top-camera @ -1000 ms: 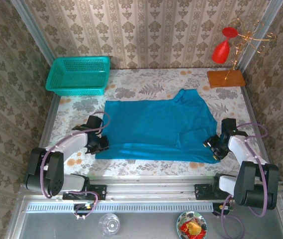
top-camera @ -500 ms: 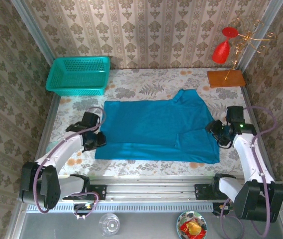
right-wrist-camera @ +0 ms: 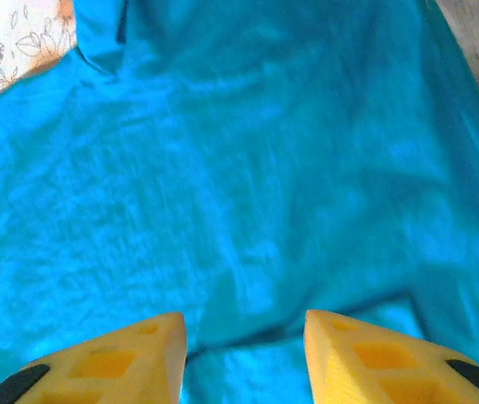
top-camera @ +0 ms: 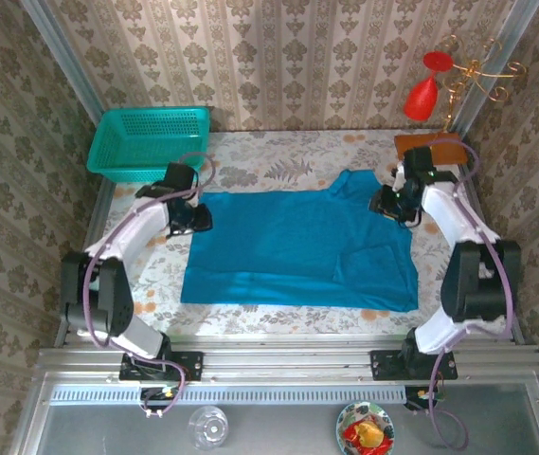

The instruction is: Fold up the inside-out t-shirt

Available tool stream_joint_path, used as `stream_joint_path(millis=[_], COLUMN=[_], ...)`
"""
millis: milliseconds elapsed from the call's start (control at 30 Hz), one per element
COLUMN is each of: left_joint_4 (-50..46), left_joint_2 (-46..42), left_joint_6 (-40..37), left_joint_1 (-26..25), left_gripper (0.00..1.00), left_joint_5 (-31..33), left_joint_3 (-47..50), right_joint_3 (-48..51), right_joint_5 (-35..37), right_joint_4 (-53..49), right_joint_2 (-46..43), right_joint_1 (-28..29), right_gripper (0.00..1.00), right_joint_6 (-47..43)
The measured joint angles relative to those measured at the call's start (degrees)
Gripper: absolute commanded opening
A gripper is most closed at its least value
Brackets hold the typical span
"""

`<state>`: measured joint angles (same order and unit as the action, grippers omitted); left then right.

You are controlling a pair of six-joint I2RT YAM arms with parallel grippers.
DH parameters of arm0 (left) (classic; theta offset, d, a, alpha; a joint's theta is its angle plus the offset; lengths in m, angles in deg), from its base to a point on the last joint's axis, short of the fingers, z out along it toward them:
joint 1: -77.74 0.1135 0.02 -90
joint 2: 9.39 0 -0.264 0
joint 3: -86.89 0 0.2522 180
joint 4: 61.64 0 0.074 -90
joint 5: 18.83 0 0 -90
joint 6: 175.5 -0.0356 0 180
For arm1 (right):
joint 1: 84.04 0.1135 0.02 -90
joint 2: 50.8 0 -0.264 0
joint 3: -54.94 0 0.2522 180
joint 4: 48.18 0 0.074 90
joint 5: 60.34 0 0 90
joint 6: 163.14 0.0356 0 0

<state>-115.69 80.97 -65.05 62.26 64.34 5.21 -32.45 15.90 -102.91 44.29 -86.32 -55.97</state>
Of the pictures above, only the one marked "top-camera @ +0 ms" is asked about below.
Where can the blue t-shirt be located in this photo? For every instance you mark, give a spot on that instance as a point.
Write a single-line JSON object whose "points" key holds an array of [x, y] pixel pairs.
{"points": [[274, 246]]}

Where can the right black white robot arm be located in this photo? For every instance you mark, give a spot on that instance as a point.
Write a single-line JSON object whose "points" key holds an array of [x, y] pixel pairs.
{"points": [[477, 284]]}

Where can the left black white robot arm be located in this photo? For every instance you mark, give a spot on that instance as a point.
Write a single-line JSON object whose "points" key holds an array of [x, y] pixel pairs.
{"points": [[103, 294]]}

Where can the teal plastic basket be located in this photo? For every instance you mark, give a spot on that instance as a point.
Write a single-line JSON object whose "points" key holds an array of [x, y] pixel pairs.
{"points": [[146, 174]]}

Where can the floral tablecloth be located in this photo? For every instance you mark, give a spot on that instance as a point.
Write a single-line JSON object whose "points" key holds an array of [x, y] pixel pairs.
{"points": [[274, 151]]}

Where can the red plastic wine glass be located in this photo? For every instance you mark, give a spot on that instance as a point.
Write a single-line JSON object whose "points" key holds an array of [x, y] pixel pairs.
{"points": [[418, 102]]}

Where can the black connector box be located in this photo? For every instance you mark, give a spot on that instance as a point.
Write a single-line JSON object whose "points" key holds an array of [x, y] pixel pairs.
{"points": [[155, 395], [413, 398]]}

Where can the clear glass cup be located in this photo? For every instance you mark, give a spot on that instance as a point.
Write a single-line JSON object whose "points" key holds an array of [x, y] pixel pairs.
{"points": [[207, 429]]}

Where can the patterned bowl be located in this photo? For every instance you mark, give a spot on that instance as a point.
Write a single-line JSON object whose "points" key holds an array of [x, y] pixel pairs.
{"points": [[382, 417]]}

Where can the red yellow snack packets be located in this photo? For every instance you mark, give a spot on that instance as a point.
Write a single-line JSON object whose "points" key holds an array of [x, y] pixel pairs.
{"points": [[364, 433]]}

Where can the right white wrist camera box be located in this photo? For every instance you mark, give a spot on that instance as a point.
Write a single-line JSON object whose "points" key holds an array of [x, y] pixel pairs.
{"points": [[399, 177]]}

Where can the aluminium frame post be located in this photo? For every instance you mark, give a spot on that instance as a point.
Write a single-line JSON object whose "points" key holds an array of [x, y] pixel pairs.
{"points": [[519, 19], [67, 57]]}

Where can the aluminium mounting rail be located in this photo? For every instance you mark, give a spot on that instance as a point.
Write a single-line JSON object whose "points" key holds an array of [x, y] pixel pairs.
{"points": [[288, 365]]}

